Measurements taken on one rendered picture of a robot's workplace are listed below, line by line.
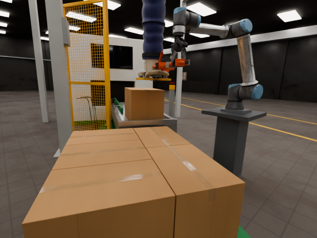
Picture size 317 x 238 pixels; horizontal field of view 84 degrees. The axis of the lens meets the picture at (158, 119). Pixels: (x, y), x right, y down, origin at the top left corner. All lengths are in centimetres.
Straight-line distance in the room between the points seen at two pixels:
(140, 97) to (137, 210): 141
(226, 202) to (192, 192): 23
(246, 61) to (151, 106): 108
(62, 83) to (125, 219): 207
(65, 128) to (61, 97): 43
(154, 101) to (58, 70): 130
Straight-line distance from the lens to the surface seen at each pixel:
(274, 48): 1517
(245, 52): 188
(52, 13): 273
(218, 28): 184
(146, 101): 205
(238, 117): 182
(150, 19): 188
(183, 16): 142
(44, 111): 496
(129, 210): 85
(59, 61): 263
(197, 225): 105
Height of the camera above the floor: 106
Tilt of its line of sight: 12 degrees down
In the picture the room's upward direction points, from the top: 2 degrees clockwise
